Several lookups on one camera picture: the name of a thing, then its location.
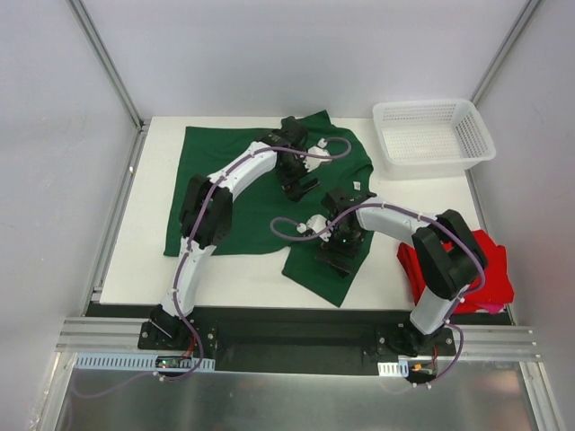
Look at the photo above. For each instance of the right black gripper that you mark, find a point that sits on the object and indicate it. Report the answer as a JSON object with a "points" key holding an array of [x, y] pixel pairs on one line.
{"points": [[337, 257]]}

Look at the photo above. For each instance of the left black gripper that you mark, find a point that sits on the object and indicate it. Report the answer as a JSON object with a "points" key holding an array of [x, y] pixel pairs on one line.
{"points": [[296, 182]]}

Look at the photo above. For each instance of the green t shirt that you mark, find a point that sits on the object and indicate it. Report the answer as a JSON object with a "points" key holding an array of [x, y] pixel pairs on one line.
{"points": [[206, 150]]}

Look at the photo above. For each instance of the white plastic basket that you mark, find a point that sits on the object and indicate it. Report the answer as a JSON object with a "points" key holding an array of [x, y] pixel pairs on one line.
{"points": [[431, 138]]}

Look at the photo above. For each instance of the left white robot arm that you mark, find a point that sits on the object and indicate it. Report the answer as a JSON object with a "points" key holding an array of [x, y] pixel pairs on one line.
{"points": [[206, 219]]}

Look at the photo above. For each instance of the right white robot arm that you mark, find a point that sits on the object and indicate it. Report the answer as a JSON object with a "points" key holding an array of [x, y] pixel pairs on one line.
{"points": [[452, 262]]}

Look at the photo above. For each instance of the red folded t shirt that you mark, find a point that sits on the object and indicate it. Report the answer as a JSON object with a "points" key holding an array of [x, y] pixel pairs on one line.
{"points": [[497, 287]]}

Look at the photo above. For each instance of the pink folded t shirt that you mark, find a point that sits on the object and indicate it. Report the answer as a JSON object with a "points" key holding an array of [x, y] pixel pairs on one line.
{"points": [[491, 308]]}

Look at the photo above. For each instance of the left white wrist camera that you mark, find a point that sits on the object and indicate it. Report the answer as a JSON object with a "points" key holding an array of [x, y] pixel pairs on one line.
{"points": [[317, 155]]}

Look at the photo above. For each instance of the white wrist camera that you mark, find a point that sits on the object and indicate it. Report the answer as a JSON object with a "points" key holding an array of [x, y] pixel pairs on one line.
{"points": [[316, 224], [317, 155]]}

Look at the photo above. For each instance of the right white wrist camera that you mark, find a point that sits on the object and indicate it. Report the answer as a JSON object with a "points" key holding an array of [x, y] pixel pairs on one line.
{"points": [[316, 224]]}

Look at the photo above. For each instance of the right white cable duct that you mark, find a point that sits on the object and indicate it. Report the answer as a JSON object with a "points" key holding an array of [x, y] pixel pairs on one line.
{"points": [[397, 369]]}

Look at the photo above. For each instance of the white cable duct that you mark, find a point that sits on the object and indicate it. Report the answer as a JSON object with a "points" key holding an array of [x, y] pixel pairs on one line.
{"points": [[142, 363], [397, 369]]}

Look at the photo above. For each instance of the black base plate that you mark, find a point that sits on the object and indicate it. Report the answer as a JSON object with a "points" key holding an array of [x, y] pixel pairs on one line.
{"points": [[294, 360]]}

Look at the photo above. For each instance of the aluminium frame rail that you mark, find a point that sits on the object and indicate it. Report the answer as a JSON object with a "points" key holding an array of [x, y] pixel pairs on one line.
{"points": [[475, 342]]}

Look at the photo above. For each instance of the left white cable duct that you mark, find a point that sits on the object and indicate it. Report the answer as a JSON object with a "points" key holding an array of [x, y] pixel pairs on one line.
{"points": [[142, 363]]}

